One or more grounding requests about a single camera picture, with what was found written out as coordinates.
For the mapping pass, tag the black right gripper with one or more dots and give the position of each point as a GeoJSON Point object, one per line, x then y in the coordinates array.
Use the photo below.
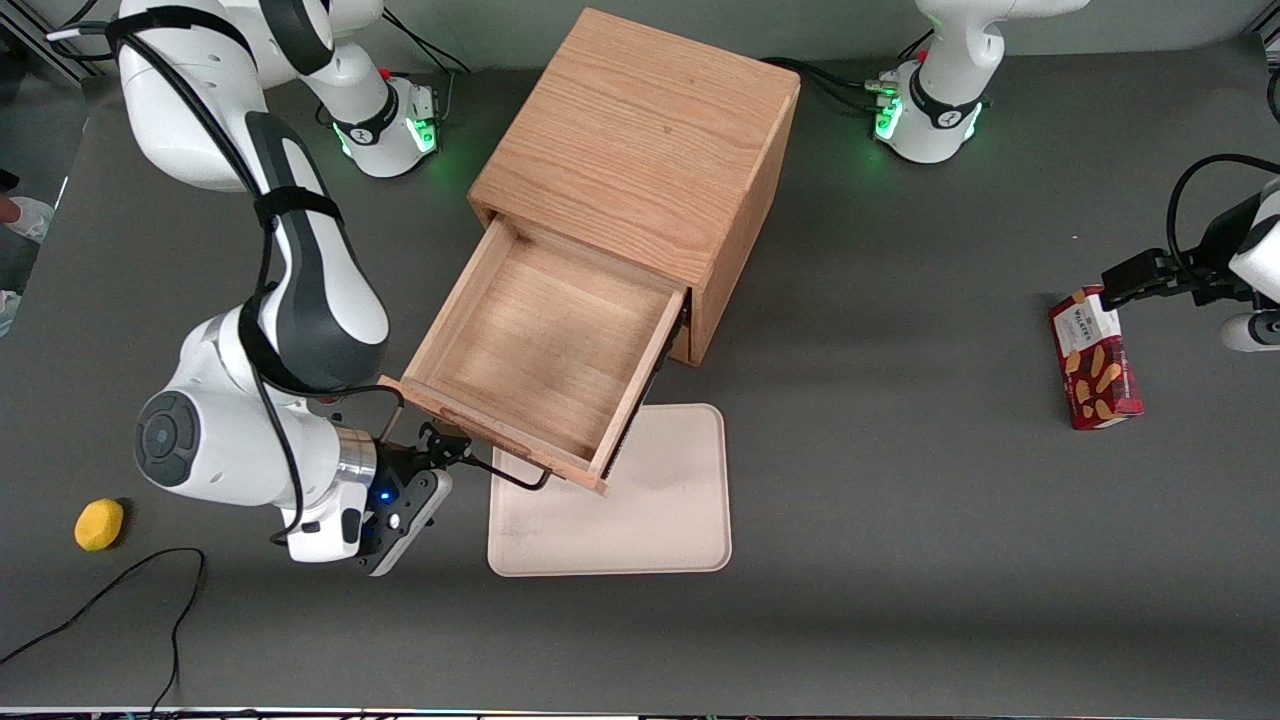
{"type": "Point", "coordinates": [398, 463]}

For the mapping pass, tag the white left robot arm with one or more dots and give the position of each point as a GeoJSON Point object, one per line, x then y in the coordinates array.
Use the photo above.
{"type": "Point", "coordinates": [945, 70]}

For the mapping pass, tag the red tartan shortbread box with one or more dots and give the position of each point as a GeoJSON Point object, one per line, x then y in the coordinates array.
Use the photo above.
{"type": "Point", "coordinates": [1095, 370]}

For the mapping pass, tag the wooden drawer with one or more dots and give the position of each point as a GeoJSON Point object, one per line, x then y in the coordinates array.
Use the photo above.
{"type": "Point", "coordinates": [540, 340]}

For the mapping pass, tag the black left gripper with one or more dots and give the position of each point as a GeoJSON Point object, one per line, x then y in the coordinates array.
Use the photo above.
{"type": "Point", "coordinates": [1218, 243]}

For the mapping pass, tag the yellow lemon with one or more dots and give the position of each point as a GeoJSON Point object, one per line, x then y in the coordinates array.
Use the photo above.
{"type": "Point", "coordinates": [99, 525]}

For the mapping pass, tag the cream plastic tray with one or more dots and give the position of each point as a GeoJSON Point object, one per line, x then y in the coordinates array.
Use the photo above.
{"type": "Point", "coordinates": [650, 520]}

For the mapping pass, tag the wooden drawer cabinet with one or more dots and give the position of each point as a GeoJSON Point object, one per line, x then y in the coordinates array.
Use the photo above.
{"type": "Point", "coordinates": [640, 150]}

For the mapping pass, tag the white shoe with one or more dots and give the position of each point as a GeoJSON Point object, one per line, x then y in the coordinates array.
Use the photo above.
{"type": "Point", "coordinates": [30, 218]}

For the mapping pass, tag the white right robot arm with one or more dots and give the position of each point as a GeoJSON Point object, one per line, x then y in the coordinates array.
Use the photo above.
{"type": "Point", "coordinates": [320, 300]}

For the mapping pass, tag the metal frame rail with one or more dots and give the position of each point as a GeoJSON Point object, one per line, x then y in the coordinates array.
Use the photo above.
{"type": "Point", "coordinates": [40, 45]}

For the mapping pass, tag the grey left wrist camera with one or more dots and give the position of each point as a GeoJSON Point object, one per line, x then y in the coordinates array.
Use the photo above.
{"type": "Point", "coordinates": [1255, 330]}

